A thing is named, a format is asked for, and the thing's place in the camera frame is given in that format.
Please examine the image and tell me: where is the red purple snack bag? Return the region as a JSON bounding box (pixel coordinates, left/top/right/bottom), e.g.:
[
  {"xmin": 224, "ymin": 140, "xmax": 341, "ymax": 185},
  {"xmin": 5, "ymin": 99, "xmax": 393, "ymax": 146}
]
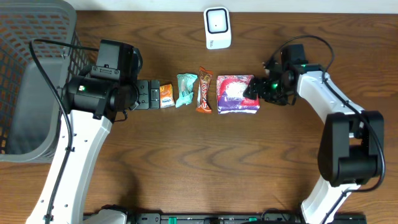
[{"xmin": 216, "ymin": 75, "xmax": 260, "ymax": 114}]

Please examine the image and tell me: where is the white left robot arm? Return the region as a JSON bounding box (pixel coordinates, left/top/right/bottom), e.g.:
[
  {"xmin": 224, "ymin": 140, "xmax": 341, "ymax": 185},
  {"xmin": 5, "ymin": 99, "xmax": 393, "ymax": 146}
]
[{"xmin": 26, "ymin": 39, "xmax": 160, "ymax": 223}]

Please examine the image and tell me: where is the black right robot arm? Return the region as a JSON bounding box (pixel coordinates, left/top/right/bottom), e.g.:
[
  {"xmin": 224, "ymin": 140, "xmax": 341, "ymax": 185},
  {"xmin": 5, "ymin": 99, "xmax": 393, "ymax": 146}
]
[{"xmin": 243, "ymin": 44, "xmax": 386, "ymax": 223}]

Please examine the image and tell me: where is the white barcode scanner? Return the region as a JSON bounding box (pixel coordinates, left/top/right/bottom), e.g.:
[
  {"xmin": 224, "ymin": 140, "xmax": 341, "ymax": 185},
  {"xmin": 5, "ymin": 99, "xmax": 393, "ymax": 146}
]
[{"xmin": 203, "ymin": 7, "xmax": 232, "ymax": 50}]

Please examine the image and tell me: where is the orange small snack packet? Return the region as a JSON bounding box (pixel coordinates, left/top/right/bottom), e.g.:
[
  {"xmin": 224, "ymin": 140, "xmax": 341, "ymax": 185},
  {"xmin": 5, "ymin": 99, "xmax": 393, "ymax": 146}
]
[{"xmin": 159, "ymin": 84, "xmax": 175, "ymax": 108}]

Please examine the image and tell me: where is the teal wrapped snack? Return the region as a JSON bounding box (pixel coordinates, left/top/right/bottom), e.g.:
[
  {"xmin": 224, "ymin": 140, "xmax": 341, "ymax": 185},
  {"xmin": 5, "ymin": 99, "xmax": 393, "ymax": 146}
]
[{"xmin": 175, "ymin": 73, "xmax": 197, "ymax": 108}]

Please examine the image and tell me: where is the brown orange candy bar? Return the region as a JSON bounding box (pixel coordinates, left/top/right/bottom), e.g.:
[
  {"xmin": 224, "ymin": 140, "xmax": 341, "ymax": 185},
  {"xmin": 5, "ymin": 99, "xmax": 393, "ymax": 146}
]
[{"xmin": 196, "ymin": 67, "xmax": 213, "ymax": 113}]

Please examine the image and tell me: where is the grey plastic mesh basket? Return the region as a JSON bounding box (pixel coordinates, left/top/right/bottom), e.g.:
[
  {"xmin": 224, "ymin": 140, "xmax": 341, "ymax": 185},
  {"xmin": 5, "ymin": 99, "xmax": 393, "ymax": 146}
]
[{"xmin": 1, "ymin": 0, "xmax": 89, "ymax": 163}]

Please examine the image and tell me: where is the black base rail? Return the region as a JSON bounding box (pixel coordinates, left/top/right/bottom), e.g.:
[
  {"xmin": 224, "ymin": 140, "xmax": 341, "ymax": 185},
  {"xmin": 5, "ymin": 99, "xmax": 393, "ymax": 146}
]
[{"xmin": 82, "ymin": 212, "xmax": 368, "ymax": 224}]

